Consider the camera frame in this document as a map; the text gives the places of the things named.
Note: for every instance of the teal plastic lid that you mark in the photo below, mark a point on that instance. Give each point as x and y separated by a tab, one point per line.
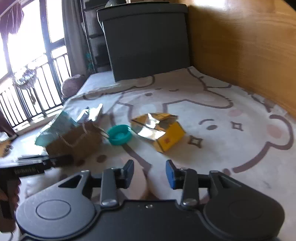
119	135

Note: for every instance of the hanging net basket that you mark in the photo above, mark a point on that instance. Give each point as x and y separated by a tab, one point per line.
25	80

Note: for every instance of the dark grey storage box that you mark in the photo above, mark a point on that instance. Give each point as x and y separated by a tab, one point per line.
145	38

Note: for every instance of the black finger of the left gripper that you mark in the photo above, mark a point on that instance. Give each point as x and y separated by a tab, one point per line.
48	161

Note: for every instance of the cartoon printed white blanket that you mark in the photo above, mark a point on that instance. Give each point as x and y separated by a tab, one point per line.
227	129

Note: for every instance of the yellow foil carton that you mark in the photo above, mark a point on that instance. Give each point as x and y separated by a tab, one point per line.
163	129

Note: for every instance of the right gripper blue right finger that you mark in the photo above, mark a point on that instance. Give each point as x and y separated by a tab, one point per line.
185	179

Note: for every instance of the pink cushion pile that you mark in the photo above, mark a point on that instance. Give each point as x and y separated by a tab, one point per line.
72	85

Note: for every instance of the brown and white curtain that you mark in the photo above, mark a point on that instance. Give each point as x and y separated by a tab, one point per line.
75	40

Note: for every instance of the torn brown cardboard box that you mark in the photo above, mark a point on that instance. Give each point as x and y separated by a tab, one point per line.
80	142

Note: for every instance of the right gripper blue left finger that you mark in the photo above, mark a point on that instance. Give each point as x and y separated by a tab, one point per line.
112	180

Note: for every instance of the black balcony railing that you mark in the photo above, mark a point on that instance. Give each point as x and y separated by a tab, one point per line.
23	106

